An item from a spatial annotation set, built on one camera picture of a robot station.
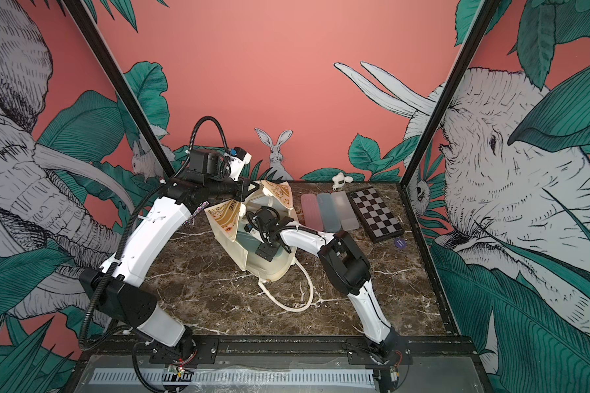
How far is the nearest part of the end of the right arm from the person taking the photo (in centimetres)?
71

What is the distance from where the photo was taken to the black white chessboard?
1029 mm

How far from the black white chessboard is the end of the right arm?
0.40 metres
